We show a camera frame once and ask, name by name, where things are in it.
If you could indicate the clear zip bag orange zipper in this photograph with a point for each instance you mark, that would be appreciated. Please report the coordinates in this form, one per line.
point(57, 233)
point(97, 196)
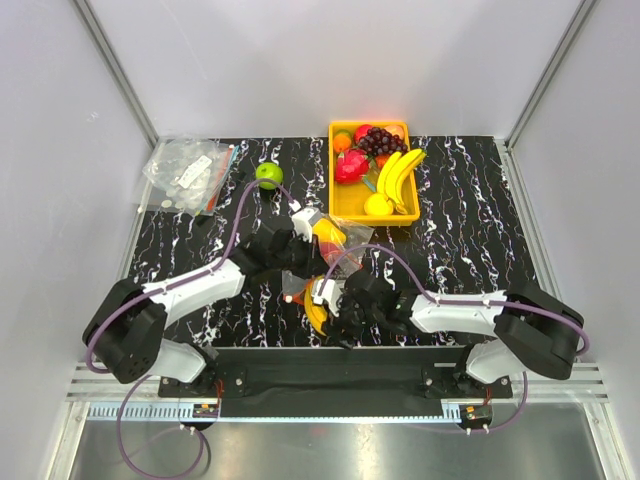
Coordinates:
point(293, 285)

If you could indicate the orange fruit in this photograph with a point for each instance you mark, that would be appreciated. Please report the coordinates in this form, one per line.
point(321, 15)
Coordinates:
point(342, 141)

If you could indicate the pink dragon fruit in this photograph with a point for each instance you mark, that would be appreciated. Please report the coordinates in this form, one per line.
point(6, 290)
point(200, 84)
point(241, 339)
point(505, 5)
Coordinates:
point(351, 166)

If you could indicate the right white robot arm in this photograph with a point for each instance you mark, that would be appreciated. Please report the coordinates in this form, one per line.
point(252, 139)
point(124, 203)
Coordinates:
point(527, 328)

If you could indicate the green apple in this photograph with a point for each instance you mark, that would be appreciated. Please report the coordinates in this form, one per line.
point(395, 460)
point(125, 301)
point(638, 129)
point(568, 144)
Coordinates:
point(269, 174)

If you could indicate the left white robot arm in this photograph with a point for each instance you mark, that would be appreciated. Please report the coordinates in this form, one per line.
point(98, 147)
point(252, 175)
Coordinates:
point(126, 334)

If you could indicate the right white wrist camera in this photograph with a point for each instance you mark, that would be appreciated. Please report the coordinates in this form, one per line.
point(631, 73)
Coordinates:
point(328, 294)

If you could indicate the yellow pear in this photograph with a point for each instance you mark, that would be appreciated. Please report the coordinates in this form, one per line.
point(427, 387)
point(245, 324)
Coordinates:
point(378, 205)

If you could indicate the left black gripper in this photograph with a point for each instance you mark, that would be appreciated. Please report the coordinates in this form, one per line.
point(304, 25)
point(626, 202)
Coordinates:
point(314, 265)

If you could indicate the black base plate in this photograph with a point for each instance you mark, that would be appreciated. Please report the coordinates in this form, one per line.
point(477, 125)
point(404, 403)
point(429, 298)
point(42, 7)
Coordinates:
point(423, 357)

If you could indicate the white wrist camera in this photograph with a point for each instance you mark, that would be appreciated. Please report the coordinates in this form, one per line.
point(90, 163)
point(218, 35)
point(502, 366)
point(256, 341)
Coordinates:
point(304, 220)
point(328, 294)

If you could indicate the dark purple grape bunch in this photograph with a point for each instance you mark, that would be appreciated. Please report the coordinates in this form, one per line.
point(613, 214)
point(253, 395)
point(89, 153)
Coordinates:
point(383, 141)

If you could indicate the yellow plastic fruit tray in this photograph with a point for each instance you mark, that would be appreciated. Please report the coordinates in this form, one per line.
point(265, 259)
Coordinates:
point(347, 200)

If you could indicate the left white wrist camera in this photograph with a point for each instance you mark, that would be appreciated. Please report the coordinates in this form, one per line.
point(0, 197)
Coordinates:
point(304, 220)

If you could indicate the yellow mango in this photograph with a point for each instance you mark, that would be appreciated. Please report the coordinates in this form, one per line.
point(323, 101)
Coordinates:
point(328, 232)

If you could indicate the yellow banana bunch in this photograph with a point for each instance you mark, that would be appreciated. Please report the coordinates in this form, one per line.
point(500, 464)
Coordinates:
point(316, 314)
point(394, 173)

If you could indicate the red peach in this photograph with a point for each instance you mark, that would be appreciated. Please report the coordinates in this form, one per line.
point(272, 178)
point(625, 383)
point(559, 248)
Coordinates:
point(361, 132)

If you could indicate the red apple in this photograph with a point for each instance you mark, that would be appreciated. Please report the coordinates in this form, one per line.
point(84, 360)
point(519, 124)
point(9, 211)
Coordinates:
point(329, 251)

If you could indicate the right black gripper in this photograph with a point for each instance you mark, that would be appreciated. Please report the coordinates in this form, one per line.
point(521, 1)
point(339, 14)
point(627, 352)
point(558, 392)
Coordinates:
point(337, 325)

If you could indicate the yellow banana bunch in tray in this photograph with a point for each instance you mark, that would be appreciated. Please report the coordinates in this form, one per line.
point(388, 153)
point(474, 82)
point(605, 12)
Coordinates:
point(394, 173)

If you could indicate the stack of clear zip bags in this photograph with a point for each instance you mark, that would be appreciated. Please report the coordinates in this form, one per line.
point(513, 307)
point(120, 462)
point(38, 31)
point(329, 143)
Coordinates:
point(186, 175)

